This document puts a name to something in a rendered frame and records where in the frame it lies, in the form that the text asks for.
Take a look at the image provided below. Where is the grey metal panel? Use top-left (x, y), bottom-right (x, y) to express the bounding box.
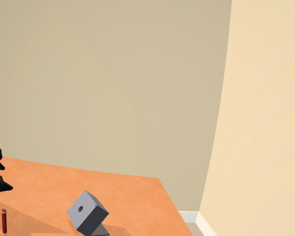
top-left (66, 190), bottom-right (109, 236)

